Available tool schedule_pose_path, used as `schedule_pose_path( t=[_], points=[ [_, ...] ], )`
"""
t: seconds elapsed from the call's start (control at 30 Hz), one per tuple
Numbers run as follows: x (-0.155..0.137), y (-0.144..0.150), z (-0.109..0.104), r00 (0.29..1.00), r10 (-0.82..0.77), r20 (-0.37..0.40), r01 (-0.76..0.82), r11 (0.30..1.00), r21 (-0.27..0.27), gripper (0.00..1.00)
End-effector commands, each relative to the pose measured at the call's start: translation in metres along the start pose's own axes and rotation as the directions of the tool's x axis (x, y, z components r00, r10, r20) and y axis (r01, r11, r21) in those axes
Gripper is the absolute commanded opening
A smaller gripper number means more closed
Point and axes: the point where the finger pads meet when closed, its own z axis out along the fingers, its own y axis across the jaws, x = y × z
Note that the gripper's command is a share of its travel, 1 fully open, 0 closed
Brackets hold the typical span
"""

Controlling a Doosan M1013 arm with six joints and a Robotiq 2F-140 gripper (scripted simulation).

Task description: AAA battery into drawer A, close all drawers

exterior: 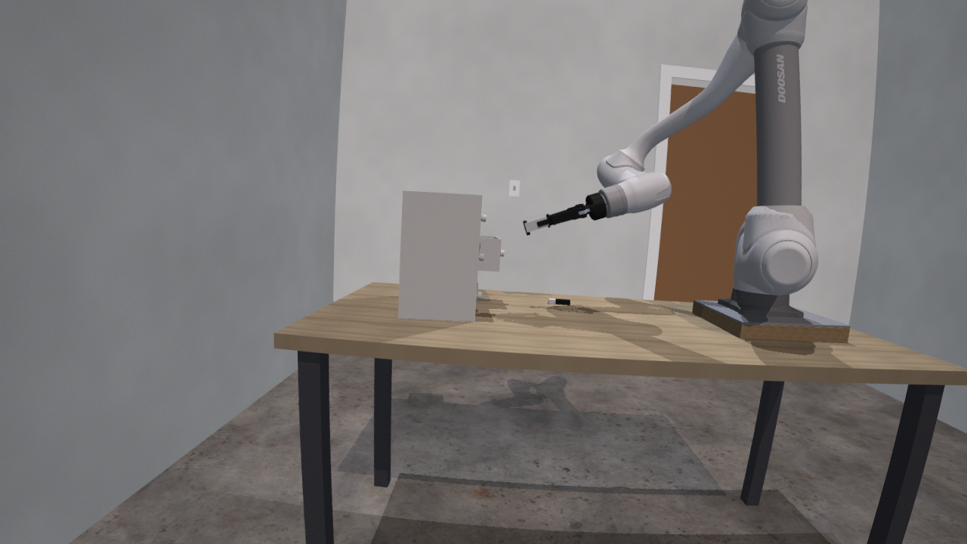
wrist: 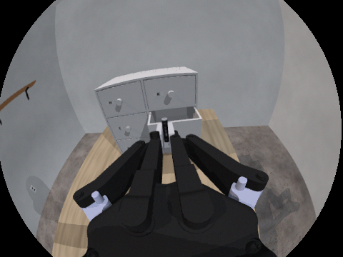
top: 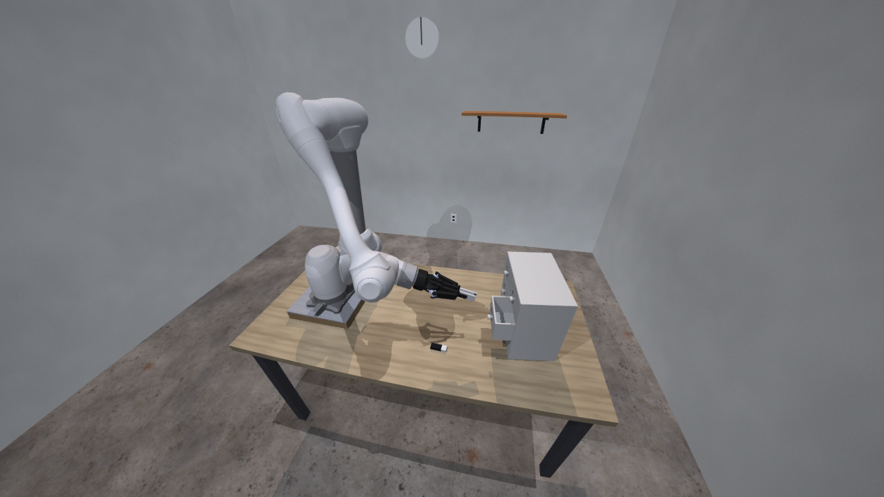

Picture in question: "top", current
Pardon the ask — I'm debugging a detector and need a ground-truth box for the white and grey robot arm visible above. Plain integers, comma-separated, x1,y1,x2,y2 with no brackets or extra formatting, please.
276,92,419,315

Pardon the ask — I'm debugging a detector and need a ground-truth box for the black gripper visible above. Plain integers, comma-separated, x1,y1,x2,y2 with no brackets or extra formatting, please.
413,269,477,302

